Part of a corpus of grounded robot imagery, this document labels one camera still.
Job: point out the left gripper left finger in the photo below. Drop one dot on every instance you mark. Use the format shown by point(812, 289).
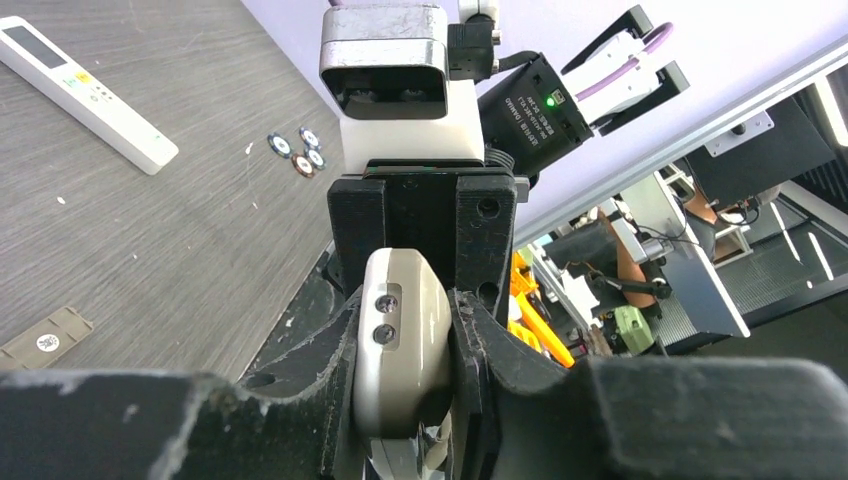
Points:
point(289, 420)

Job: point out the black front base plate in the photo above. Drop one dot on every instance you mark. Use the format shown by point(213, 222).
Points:
point(291, 331)

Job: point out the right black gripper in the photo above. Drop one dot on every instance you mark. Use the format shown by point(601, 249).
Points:
point(459, 216)

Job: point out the white battery cover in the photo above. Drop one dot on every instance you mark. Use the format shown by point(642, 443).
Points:
point(43, 344)

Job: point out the white remote control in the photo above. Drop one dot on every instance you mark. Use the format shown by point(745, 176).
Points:
point(40, 62)
point(402, 385)

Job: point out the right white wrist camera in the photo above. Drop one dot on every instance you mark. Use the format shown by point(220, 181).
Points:
point(387, 68)

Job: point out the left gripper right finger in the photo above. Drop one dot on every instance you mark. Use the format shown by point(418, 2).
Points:
point(518, 415)

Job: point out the poker chip two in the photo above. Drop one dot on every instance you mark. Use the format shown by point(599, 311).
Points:
point(302, 165)

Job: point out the poker chip three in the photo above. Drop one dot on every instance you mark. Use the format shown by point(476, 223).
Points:
point(316, 158)

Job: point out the poker chip one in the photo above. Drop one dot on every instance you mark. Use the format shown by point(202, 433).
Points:
point(279, 145)

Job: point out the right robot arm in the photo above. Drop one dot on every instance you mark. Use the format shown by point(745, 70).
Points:
point(531, 114)

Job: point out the poker chip four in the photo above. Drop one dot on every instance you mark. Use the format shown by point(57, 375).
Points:
point(310, 139)

